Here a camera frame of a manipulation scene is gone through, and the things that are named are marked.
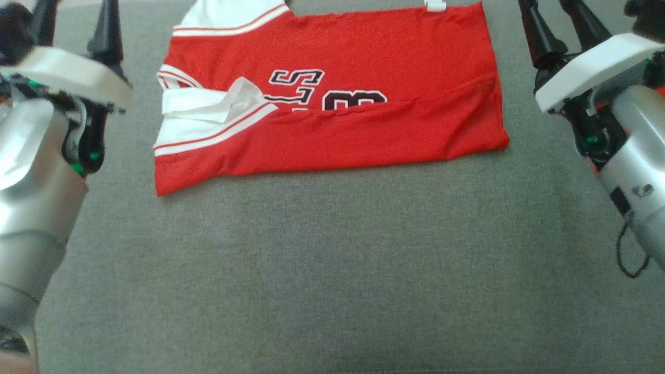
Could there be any black right cable teal plug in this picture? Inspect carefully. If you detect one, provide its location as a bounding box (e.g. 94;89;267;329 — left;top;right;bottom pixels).
616;218;651;279

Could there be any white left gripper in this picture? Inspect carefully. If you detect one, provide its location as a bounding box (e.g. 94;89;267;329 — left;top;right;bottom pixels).
0;0;134;112

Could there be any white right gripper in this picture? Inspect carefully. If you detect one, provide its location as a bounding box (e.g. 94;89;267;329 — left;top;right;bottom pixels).
518;0;665;114

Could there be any red and white jersey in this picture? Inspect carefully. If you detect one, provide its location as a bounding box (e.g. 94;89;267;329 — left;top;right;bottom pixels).
153;0;511;197

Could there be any grey sofa seat cushion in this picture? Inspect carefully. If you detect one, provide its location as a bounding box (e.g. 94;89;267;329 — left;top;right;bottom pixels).
0;0;665;374

